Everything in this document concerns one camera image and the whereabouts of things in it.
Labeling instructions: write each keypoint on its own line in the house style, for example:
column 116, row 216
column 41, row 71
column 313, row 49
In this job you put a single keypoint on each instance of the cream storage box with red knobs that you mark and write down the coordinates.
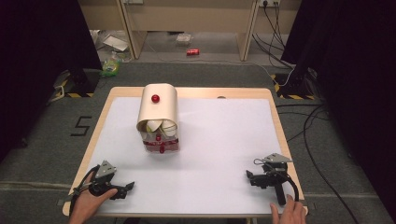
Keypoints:
column 162, row 105

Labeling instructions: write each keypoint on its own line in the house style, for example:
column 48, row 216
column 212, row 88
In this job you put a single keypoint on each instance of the person's right hand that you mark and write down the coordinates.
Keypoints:
column 289, row 211

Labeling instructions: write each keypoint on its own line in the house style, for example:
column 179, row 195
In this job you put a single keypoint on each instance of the black curtain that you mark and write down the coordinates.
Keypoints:
column 358, row 77
column 31, row 62

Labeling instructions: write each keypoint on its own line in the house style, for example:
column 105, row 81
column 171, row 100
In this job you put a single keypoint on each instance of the beige desk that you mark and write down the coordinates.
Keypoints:
column 193, row 15

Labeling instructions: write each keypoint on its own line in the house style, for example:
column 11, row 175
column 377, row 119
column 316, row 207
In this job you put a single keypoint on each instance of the white table mat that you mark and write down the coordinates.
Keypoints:
column 214, row 140

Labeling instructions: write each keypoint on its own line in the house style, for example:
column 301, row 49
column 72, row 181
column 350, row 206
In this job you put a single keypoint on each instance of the striped stand base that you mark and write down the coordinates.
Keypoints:
column 294, row 90
column 79, row 85

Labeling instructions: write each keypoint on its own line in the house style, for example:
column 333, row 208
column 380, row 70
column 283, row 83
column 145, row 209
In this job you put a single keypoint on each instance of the pile of white paper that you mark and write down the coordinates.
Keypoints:
column 115, row 42

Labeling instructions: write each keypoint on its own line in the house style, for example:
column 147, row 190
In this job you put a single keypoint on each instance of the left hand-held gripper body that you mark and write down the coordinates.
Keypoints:
column 104, row 179

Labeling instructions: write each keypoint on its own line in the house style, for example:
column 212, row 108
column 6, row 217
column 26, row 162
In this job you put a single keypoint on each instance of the pile of red packets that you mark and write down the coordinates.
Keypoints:
column 169, row 146

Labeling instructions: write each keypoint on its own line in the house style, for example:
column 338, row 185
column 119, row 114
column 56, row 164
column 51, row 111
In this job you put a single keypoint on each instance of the clear plastic package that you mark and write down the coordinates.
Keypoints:
column 184, row 39

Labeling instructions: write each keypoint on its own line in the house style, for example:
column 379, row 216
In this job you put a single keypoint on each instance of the wall power socket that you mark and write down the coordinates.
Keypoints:
column 269, row 2

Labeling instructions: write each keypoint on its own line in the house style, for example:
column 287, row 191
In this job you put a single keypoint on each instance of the person's left hand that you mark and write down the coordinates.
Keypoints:
column 90, row 203

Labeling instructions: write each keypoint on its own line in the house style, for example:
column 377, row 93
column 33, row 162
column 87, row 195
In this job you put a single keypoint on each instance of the red can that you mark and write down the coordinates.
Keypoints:
column 193, row 52

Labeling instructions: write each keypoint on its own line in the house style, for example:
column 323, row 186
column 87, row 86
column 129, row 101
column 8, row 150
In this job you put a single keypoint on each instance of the white cup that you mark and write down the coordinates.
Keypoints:
column 153, row 125
column 169, row 127

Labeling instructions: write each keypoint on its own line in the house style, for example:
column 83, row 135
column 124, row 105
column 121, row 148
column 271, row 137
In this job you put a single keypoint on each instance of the wooden table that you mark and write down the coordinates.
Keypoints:
column 193, row 92

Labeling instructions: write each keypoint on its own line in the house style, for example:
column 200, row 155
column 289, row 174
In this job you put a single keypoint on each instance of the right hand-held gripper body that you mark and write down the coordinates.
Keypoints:
column 274, row 177

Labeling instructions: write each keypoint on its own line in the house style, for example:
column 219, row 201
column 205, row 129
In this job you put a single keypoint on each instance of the green plastic bag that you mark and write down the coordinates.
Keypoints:
column 110, row 67

